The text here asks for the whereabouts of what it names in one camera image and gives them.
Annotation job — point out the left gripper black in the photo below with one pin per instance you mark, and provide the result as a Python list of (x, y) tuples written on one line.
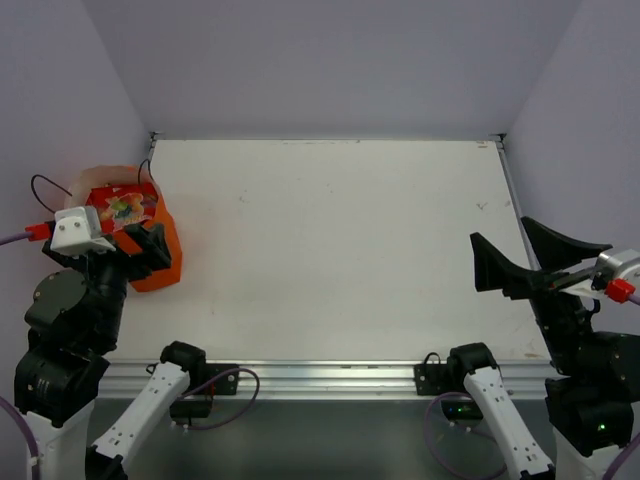
[(126, 258)]

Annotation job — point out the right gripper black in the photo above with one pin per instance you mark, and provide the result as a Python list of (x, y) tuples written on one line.
[(495, 271)]

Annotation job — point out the red gummy snack bag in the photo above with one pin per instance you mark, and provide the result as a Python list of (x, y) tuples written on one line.
[(118, 206)]

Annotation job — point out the orange paper bag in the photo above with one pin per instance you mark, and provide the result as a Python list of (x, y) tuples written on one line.
[(104, 175)]

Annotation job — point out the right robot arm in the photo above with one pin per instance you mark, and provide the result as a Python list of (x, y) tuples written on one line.
[(589, 405)]

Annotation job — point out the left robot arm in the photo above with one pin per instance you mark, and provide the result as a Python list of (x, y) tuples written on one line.
[(74, 322)]

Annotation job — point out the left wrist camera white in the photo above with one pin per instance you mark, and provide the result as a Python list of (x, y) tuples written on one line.
[(78, 231)]

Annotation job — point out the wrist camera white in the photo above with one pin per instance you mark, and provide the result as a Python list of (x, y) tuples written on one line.
[(614, 276), (78, 231)]

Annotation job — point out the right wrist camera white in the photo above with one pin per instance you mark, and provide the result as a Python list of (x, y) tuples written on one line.
[(614, 276)]

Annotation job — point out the aluminium rail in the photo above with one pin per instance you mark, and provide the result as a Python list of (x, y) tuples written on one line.
[(335, 380)]

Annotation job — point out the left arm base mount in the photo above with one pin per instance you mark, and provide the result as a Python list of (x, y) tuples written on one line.
[(214, 379)]

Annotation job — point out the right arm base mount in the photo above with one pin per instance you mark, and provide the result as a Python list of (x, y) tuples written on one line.
[(433, 378)]

